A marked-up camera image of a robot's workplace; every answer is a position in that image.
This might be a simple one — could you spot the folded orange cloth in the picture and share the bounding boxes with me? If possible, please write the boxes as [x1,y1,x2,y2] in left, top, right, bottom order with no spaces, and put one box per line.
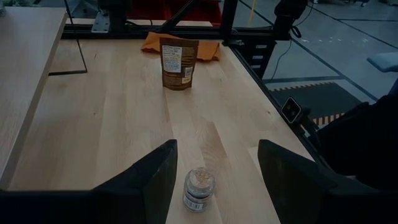
[141,31,221,62]

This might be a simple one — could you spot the red cabinet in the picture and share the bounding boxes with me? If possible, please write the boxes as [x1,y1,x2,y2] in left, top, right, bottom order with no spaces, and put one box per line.
[126,0,222,26]

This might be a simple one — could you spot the black chair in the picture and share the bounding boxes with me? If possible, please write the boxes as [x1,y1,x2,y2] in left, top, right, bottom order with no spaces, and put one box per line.
[315,93,398,190]

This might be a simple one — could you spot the blue chair seat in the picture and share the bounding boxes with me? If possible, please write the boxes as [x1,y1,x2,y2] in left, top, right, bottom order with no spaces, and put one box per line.
[366,51,398,96]

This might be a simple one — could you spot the table-level camera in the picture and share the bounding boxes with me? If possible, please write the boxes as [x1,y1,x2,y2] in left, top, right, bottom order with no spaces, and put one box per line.
[280,96,303,124]

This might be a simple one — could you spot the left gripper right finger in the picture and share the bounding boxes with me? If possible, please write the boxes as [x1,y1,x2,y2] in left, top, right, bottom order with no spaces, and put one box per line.
[257,139,340,224]

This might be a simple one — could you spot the small cork lid glass jar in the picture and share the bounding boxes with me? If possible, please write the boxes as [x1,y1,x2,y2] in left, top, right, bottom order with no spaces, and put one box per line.
[182,167,216,213]

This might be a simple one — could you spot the black striped floor mat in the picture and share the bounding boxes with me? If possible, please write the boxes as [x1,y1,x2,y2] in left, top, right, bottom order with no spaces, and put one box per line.
[269,81,363,127]

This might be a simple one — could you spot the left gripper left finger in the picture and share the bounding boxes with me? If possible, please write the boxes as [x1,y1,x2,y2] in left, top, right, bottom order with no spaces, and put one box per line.
[93,139,178,224]

